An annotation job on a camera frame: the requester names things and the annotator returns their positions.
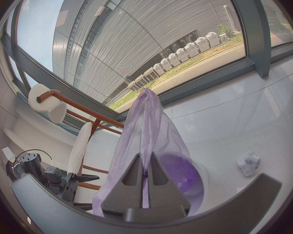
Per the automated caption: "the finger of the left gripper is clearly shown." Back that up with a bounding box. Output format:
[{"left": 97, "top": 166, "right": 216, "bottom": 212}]
[
  {"left": 74, "top": 175, "right": 100, "bottom": 184},
  {"left": 74, "top": 202, "right": 93, "bottom": 211}
]

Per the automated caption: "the white trash bin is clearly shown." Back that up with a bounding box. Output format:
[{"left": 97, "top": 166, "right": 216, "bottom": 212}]
[{"left": 158, "top": 153, "right": 210, "bottom": 215}]

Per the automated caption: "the purple plastic bag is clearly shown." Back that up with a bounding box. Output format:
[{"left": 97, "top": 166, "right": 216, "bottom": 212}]
[{"left": 92, "top": 87, "right": 205, "bottom": 217}]

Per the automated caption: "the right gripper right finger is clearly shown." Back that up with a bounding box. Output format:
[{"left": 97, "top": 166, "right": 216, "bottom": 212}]
[{"left": 147, "top": 152, "right": 191, "bottom": 215}]

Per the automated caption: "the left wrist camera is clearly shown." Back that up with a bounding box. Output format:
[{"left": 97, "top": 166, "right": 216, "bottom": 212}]
[{"left": 44, "top": 166, "right": 62, "bottom": 181}]

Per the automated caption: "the window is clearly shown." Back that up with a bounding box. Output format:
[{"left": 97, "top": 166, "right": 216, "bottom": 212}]
[{"left": 0, "top": 0, "right": 293, "bottom": 132}]

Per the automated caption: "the crumpled white paper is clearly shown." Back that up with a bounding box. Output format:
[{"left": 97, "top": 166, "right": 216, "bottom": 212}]
[{"left": 237, "top": 151, "right": 261, "bottom": 177}]

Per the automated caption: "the black cable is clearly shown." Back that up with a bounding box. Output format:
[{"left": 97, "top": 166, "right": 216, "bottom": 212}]
[{"left": 16, "top": 150, "right": 54, "bottom": 167}]

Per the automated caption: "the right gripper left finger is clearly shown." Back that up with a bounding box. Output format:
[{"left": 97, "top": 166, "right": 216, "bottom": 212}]
[{"left": 101, "top": 153, "right": 144, "bottom": 217}]

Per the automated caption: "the wooden chair with white cushions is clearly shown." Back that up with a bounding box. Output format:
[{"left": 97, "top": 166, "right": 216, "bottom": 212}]
[{"left": 28, "top": 84, "right": 125, "bottom": 191}]

